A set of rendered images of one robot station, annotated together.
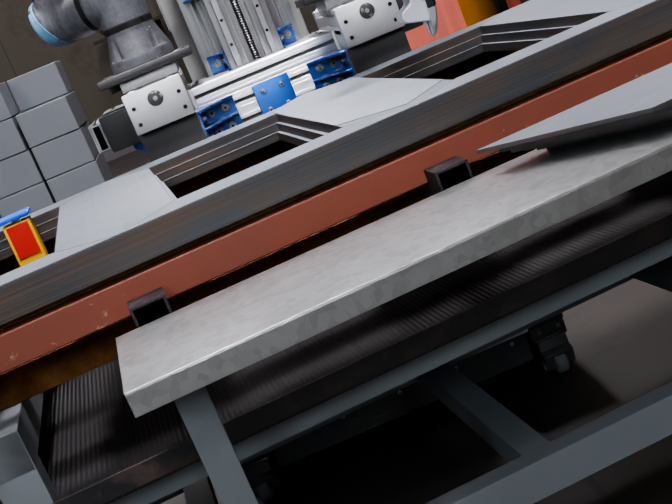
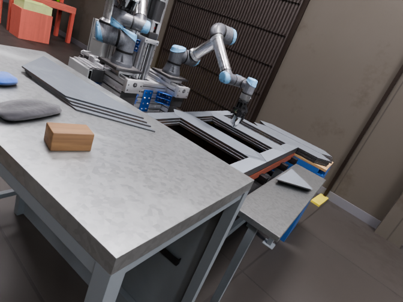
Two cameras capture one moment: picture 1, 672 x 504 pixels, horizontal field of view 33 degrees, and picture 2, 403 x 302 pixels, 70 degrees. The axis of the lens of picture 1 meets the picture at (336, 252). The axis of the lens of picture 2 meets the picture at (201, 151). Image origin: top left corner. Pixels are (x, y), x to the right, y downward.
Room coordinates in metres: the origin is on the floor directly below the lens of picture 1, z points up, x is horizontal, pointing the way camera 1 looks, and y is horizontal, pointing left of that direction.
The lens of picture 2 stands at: (0.88, 1.45, 1.42)
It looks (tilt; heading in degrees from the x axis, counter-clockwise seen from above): 21 degrees down; 305
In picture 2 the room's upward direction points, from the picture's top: 22 degrees clockwise
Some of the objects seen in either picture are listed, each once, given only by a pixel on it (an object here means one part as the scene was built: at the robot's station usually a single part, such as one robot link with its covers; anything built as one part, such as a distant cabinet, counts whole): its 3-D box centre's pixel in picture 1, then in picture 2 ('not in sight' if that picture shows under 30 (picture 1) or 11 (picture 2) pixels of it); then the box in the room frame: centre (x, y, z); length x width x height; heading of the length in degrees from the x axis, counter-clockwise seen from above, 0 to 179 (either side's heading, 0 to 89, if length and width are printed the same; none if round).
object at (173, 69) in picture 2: not in sight; (172, 68); (2.66, -0.25, 1.09); 0.15 x 0.15 x 0.10
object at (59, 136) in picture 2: not in sight; (69, 136); (1.52, 1.10, 1.07); 0.10 x 0.06 x 0.05; 83
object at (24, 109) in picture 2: not in sight; (28, 108); (1.71, 1.13, 1.06); 0.20 x 0.10 x 0.03; 114
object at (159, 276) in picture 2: not in sight; (95, 204); (1.87, 0.71, 0.50); 1.30 x 0.04 x 1.01; 9
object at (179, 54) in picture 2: not in sight; (177, 54); (2.66, -0.26, 1.20); 0.13 x 0.12 x 0.14; 82
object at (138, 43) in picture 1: (135, 42); (122, 57); (2.64, 0.24, 1.09); 0.15 x 0.15 x 0.10
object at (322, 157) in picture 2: not in sight; (291, 141); (1.81, -1.17, 0.82); 0.80 x 0.40 x 0.06; 9
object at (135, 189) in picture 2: not in sight; (60, 106); (1.83, 0.99, 1.03); 1.30 x 0.60 x 0.04; 9
